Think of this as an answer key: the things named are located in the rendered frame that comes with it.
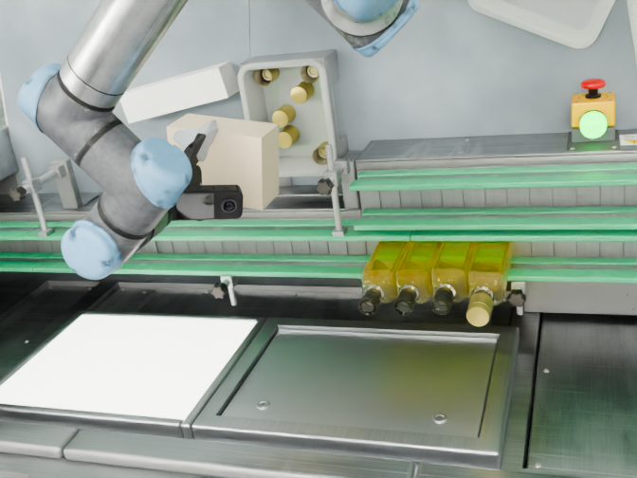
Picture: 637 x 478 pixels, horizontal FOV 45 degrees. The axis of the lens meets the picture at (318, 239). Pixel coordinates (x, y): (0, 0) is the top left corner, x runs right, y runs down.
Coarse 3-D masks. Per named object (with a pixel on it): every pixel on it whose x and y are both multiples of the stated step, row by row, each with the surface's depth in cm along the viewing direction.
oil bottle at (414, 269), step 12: (408, 252) 131; (420, 252) 131; (432, 252) 130; (408, 264) 127; (420, 264) 127; (432, 264) 128; (396, 276) 125; (408, 276) 124; (420, 276) 124; (396, 288) 125; (420, 288) 123; (420, 300) 124
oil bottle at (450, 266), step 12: (444, 252) 129; (456, 252) 128; (468, 252) 128; (444, 264) 125; (456, 264) 124; (468, 264) 126; (432, 276) 123; (444, 276) 122; (456, 276) 121; (432, 288) 123; (456, 288) 121; (456, 300) 122
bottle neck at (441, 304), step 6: (438, 288) 121; (444, 288) 120; (450, 288) 121; (438, 294) 119; (444, 294) 118; (450, 294) 119; (438, 300) 117; (444, 300) 117; (450, 300) 118; (432, 306) 118; (438, 306) 119; (444, 306) 120; (450, 306) 118; (438, 312) 118; (444, 312) 118
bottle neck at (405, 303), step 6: (402, 288) 123; (408, 288) 122; (414, 288) 123; (402, 294) 121; (408, 294) 121; (414, 294) 122; (396, 300) 121; (402, 300) 119; (408, 300) 119; (414, 300) 121; (396, 306) 120; (402, 306) 122; (408, 306) 122; (402, 312) 120; (408, 312) 120
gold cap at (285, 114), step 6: (282, 108) 150; (288, 108) 150; (276, 114) 149; (282, 114) 148; (288, 114) 149; (294, 114) 152; (276, 120) 150; (282, 120) 149; (288, 120) 149; (282, 126) 150
